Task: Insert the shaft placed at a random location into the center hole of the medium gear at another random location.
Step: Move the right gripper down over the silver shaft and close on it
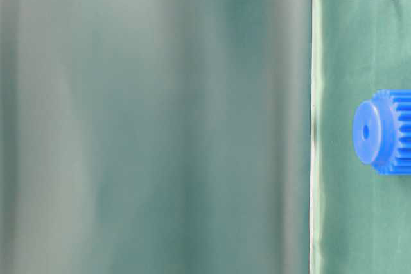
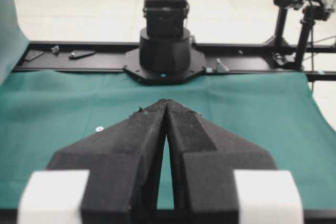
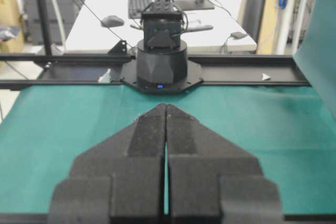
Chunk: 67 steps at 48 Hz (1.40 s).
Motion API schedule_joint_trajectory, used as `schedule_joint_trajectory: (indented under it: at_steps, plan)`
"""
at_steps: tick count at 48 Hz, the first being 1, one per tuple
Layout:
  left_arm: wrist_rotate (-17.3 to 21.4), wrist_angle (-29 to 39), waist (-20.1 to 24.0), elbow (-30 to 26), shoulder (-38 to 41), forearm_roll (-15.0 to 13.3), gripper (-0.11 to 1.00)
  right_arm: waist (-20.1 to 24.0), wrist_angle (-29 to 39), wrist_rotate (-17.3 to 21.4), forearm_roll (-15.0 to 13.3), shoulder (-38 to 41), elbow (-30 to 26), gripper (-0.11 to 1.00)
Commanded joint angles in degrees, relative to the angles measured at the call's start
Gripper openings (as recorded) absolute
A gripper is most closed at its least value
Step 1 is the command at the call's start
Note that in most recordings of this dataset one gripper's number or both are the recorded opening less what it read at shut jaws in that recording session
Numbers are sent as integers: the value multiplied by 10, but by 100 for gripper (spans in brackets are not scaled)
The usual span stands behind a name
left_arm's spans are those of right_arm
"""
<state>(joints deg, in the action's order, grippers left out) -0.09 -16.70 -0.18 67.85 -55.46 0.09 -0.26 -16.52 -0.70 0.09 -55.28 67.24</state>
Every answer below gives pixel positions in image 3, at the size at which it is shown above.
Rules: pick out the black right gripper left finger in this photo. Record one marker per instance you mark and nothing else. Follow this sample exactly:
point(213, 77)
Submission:
point(119, 180)

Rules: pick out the grey computer mouse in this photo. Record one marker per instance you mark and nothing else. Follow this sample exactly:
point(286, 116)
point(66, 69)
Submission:
point(112, 21)

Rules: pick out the black vertical frame post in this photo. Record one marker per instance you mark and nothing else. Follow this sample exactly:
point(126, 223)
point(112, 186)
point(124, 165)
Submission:
point(43, 16)

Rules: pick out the cardboard box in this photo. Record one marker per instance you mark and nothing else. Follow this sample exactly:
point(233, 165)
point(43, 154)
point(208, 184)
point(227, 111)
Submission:
point(11, 16)

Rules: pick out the green table cloth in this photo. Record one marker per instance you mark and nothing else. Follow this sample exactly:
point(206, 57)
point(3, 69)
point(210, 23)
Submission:
point(290, 130)

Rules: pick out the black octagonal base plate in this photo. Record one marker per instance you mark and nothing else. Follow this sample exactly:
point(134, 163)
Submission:
point(129, 77)

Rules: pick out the white desk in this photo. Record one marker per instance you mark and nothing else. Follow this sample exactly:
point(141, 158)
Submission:
point(87, 34)

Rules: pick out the black keyboard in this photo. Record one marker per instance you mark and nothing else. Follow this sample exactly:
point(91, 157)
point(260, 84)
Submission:
point(136, 7)

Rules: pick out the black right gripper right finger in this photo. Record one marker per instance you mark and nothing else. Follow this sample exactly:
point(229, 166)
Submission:
point(212, 180)

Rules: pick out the black monitor stand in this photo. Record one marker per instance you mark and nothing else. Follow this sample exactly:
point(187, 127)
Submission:
point(189, 5)

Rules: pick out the black aluminium frame rail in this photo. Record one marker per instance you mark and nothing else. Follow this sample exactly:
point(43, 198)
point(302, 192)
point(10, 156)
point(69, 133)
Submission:
point(230, 70)

